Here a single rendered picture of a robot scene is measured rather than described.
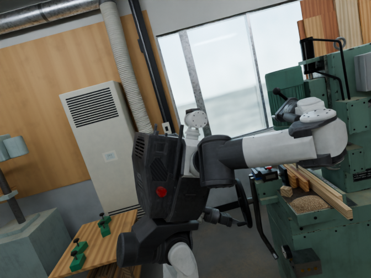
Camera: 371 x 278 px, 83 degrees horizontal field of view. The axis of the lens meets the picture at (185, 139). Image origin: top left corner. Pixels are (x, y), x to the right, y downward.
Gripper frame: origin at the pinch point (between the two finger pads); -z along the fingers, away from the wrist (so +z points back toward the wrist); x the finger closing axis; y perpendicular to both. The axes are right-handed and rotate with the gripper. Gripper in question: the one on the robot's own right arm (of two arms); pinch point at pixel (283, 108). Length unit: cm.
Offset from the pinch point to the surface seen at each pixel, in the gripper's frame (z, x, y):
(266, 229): -87, 83, 104
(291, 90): -5.7, -10.2, -0.9
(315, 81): -6.9, -20.2, 5.8
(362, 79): 1.3, -30.3, 17.7
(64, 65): -119, 79, -159
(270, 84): -10.3, -7.1, -9.5
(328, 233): 8, 33, 56
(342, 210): 24.3, 19.6, 36.2
